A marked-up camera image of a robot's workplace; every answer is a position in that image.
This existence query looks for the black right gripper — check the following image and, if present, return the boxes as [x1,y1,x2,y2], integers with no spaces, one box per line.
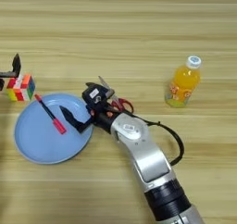
[58,81,126,134]

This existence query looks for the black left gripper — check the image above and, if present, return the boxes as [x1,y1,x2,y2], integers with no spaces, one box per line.
[0,53,22,92]

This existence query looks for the red and black pen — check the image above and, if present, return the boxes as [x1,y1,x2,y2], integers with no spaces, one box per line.
[33,93,68,136]

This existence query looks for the red-handled scissors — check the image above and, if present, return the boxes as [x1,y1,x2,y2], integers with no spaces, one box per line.
[97,75,135,115]

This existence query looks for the blue round plate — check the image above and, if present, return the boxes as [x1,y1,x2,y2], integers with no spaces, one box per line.
[12,92,94,166]

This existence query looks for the orange juice bottle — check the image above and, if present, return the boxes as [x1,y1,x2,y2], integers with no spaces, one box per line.
[164,55,203,109]

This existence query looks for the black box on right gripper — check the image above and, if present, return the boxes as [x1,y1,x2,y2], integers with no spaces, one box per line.
[81,82,108,107]

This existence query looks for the multicolour Rubik's cube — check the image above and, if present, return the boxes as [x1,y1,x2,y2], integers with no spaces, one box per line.
[6,72,37,103]

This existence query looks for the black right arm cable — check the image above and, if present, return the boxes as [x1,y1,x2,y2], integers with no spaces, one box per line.
[122,108,186,168]

